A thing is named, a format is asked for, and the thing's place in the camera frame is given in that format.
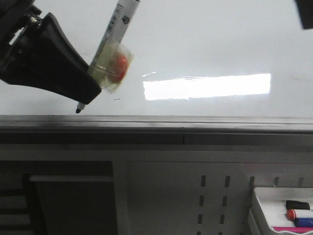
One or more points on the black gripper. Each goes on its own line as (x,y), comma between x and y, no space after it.
(36,53)

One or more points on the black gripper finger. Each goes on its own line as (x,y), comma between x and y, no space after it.
(305,11)

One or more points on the white black-tipped whiteboard marker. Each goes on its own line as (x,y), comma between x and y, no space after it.
(112,59)

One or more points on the white whiteboard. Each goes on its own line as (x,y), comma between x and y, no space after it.
(214,58)

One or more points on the dark cabinet door panel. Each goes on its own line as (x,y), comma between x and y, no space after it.
(77,205)

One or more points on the white perforated metal panel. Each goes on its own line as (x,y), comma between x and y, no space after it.
(193,198)

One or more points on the white plastic storage tray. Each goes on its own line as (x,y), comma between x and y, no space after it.
(268,209)

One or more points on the red-capped white marker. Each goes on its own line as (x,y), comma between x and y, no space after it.
(292,214)

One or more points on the blue marker in tray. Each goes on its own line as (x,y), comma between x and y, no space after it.
(303,222)

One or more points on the pink item in tray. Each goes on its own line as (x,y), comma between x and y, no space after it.
(299,230)

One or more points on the grey aluminium whiteboard tray rail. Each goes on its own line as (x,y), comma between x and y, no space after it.
(154,124)

